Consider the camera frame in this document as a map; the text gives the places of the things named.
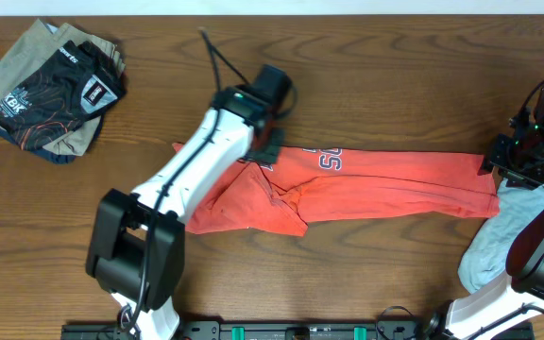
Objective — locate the khaki folded garment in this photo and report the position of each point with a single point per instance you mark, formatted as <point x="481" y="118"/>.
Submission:
<point x="31" y="51"/>

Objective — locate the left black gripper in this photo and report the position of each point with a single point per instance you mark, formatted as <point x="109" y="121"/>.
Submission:
<point x="270" y="159"/>

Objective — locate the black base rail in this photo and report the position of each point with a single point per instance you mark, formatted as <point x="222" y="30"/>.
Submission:
<point x="212" y="330"/>

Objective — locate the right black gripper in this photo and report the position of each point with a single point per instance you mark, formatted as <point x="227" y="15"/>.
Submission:
<point x="496" y="157"/>

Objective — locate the navy folded garment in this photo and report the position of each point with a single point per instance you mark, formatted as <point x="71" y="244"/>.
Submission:
<point x="50" y="156"/>

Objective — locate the light blue t-shirt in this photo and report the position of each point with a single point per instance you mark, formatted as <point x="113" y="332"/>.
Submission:
<point x="486" y="255"/>

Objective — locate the black patterned folded shirt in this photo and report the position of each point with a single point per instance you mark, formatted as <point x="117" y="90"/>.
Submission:
<point x="76" y="84"/>

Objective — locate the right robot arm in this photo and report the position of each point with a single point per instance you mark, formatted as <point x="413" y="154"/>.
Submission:
<point x="500" y="308"/>

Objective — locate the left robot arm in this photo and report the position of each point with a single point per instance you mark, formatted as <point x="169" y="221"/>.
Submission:
<point x="137" y="246"/>

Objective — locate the red t-shirt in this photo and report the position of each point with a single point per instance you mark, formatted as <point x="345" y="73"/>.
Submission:
<point x="317" y="185"/>

